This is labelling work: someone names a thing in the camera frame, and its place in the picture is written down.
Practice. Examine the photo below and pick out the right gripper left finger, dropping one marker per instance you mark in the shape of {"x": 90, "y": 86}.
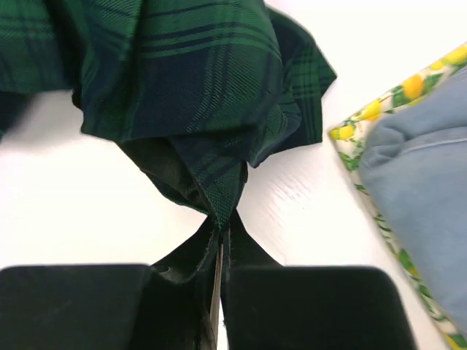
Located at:
{"x": 194, "y": 260}

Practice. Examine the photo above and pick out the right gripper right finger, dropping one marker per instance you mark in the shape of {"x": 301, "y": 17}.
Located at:
{"x": 240, "y": 249}

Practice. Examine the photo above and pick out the dark green skirt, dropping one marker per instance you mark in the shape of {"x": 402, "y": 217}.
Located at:
{"x": 194, "y": 92}

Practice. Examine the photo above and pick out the light blue denim skirt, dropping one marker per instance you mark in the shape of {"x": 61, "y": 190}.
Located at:
{"x": 414, "y": 168}

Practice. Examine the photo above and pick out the lemon print skirt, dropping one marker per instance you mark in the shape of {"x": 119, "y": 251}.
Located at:
{"x": 349, "y": 138}

